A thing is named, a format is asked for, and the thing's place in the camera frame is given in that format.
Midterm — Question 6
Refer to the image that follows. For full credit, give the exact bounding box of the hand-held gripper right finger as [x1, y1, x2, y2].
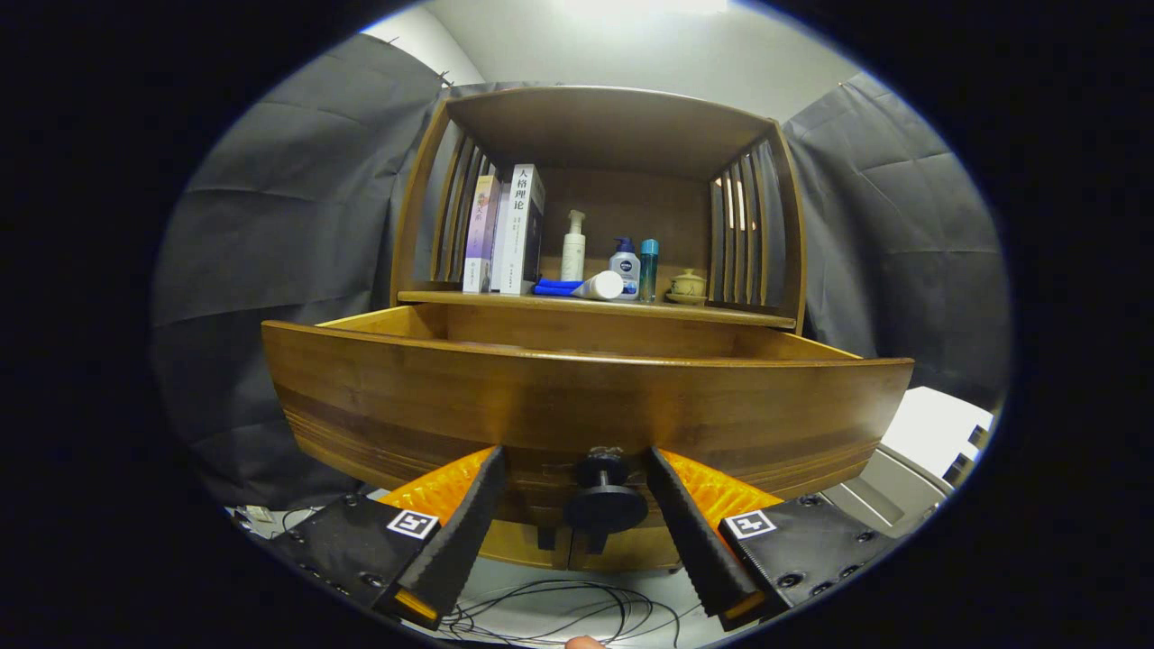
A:
[645, 445, 902, 632]

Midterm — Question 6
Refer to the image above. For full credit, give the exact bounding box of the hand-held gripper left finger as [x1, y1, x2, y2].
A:
[266, 445, 510, 632]

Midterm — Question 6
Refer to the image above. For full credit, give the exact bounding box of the black drawer knob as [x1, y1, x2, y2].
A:
[563, 446, 649, 535]

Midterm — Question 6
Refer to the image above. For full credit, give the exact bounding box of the wooden drawer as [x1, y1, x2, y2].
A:
[261, 304, 915, 528]

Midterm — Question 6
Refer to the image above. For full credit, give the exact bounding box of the white tube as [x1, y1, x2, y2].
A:
[568, 270, 626, 301]

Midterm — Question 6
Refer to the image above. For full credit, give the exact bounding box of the wooden cabinet door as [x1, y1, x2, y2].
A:
[482, 521, 573, 571]
[577, 527, 686, 573]

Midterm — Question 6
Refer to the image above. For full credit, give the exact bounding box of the wooden countertop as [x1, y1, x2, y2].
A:
[397, 288, 799, 330]

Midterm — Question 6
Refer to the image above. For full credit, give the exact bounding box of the brown wooden cabinet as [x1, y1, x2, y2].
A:
[389, 86, 808, 573]

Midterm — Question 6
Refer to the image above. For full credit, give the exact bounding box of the grey ridged panel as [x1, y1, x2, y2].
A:
[822, 446, 955, 535]

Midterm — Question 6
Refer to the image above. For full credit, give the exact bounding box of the ceramic lidded teacup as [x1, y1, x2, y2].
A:
[665, 269, 710, 306]

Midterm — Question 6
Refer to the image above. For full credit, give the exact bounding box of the white board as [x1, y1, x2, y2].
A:
[879, 386, 994, 480]

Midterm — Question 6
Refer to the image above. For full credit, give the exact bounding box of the white bottle with blue cap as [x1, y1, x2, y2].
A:
[609, 236, 642, 300]

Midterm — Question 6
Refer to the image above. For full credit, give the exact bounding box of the purple book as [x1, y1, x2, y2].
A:
[463, 175, 501, 294]

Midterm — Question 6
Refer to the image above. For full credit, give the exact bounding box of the white pump bottle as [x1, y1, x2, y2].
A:
[561, 209, 587, 282]

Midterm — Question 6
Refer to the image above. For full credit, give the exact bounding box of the white book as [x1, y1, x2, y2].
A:
[491, 163, 546, 297]

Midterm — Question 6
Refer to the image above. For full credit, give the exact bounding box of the black backdrop cloth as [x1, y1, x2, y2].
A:
[149, 32, 1015, 510]

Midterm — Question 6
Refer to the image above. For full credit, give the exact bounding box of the black cable bundle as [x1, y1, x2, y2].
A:
[446, 579, 682, 648]

